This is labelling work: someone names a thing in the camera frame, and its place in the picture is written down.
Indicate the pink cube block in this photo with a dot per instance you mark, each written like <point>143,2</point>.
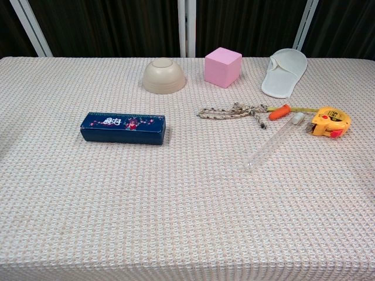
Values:
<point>219,68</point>

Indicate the pink white waffle tablecloth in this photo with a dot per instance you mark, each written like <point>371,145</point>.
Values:
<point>175,205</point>

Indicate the white disposable slipper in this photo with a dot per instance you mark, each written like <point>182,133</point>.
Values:
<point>281,79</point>

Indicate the orange carrot-shaped toy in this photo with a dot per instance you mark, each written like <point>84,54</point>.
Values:
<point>278,113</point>

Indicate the blue floral glasses case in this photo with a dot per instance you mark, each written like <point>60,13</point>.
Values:
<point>123,135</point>

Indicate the yellow tape measure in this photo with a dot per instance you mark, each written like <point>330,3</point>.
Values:
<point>331,120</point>

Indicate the beige upturned bowl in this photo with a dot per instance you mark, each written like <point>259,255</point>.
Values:
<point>164,77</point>

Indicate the clear tube with white cap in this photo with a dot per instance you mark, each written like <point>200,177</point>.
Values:
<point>274,139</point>

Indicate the black pleated curtain panel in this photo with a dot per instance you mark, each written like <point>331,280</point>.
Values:
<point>8,35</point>
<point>249,23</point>
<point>345,26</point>
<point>111,26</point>

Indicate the white frame post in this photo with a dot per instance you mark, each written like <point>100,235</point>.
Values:
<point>186,26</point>
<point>304,26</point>
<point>32,26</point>

